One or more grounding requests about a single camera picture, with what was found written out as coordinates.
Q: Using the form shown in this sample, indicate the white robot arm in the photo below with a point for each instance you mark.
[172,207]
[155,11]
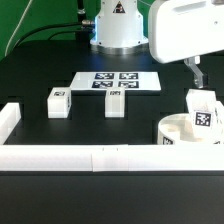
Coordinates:
[119,28]

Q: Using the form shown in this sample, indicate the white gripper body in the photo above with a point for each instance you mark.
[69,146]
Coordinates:
[180,29]

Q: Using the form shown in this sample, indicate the white marker base plate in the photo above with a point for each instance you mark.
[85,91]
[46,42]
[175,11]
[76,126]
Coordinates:
[136,80]

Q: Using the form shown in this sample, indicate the white fence wall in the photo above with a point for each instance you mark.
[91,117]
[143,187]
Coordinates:
[112,158]
[10,115]

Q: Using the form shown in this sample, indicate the white front fence wall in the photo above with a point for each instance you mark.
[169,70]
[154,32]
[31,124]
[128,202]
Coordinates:
[112,158]

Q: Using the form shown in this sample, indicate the white left fence wall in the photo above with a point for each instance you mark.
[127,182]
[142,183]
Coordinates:
[10,115]

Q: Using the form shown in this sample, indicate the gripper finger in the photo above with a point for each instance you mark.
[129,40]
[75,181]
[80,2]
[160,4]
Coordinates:
[192,64]

